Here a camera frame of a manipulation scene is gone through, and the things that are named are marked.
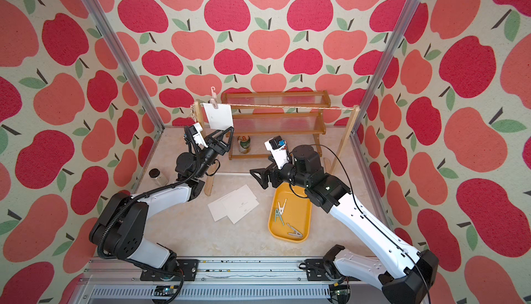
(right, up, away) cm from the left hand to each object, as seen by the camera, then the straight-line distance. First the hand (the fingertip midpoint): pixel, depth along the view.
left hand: (232, 133), depth 74 cm
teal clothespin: (+17, -34, +13) cm, 40 cm away
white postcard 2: (+2, -33, +15) cm, 36 cm away
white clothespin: (+19, -32, +15) cm, 40 cm away
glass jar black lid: (-36, -18, +17) cm, 44 cm away
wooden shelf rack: (+8, +13, +50) cm, 52 cm away
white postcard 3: (+1, -29, +20) cm, 35 cm away
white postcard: (-9, -33, +17) cm, 39 cm away
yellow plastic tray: (+23, -34, +13) cm, 43 cm away
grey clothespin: (+25, -40, +9) cm, 48 cm away
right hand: (+11, -12, -6) cm, 17 cm away
